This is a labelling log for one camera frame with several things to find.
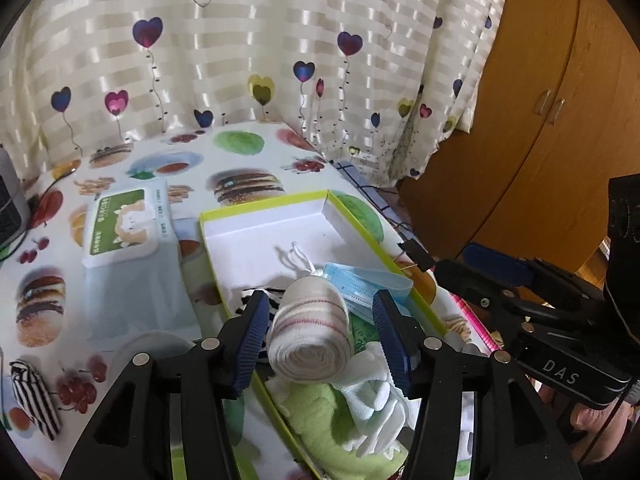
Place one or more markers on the cream sock with red stripes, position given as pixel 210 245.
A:
pixel 310 330

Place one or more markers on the food print tablecloth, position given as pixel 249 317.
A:
pixel 150 160

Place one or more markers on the blue face mask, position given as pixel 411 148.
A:
pixel 360 285

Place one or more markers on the wooden wardrobe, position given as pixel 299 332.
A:
pixel 550 110

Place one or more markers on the wet wipes pack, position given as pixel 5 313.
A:
pixel 130 250

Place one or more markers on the striped curtain with hearts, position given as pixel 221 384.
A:
pixel 250 35

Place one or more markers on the white waffle towel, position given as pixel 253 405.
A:
pixel 372 405

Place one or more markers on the blue checked cloth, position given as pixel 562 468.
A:
pixel 370 195

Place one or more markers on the grey space heater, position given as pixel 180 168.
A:
pixel 10 195

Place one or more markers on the black white striped sock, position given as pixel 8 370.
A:
pixel 35 400
pixel 272 310

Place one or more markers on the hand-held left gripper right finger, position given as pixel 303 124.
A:
pixel 392 345

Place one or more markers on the white box with green rim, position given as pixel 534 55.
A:
pixel 280 230

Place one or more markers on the green fuzzy towel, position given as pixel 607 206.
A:
pixel 315 420

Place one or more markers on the green cloth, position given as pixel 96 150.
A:
pixel 365 337

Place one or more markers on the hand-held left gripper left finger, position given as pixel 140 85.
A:
pixel 252 340

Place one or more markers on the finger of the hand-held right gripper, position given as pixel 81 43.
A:
pixel 475 287
pixel 495 260

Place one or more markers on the person's right hand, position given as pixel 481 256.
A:
pixel 592 422

